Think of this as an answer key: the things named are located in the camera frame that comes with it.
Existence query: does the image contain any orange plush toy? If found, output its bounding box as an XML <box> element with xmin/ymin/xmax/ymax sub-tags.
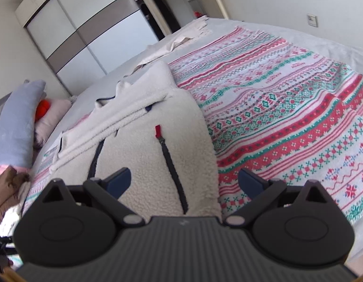
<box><xmin>35</xmin><ymin>100</ymin><xmax>50</xmax><ymax>121</ymax></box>

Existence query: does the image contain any patterned pink green blanket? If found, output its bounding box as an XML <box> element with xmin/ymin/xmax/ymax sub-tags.
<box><xmin>21</xmin><ymin>26</ymin><xmax>363</xmax><ymax>225</ymax></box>

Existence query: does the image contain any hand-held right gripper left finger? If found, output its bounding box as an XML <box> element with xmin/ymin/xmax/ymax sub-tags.
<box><xmin>42</xmin><ymin>167</ymin><xmax>145</xmax><ymax>228</ymax></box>

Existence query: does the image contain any pale pink pillow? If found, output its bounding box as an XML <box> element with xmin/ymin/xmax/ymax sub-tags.
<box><xmin>35</xmin><ymin>98</ymin><xmax>73</xmax><ymax>141</ymax></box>

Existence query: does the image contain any brown folded cloth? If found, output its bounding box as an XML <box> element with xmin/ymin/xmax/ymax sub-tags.
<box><xmin>0</xmin><ymin>166</ymin><xmax>31</xmax><ymax>227</ymax></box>

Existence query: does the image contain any cream fleece zip jacket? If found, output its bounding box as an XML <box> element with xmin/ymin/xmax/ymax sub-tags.
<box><xmin>48</xmin><ymin>61</ymin><xmax>223</xmax><ymax>221</ymax></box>

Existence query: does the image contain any white and taupe wardrobe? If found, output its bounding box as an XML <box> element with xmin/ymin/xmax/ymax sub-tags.
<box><xmin>15</xmin><ymin>0</ymin><xmax>167</xmax><ymax>96</ymax></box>

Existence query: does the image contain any bed with grey sheet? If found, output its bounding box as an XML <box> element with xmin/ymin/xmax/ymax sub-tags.
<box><xmin>23</xmin><ymin>18</ymin><xmax>363</xmax><ymax>259</ymax></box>

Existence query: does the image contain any beige cloth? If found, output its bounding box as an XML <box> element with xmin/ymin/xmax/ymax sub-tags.
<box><xmin>130</xmin><ymin>18</ymin><xmax>210</xmax><ymax>74</ymax></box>

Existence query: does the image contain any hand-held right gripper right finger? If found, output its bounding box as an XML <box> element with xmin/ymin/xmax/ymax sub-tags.
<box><xmin>222</xmin><ymin>169</ymin><xmax>332</xmax><ymax>229</ymax></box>

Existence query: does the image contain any white fluffy cloth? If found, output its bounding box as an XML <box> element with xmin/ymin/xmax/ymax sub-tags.
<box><xmin>0</xmin><ymin>182</ymin><xmax>32</xmax><ymax>235</ymax></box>

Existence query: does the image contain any grey-blue pillow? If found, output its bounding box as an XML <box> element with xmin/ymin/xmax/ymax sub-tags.
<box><xmin>0</xmin><ymin>79</ymin><xmax>47</xmax><ymax>169</ymax></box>

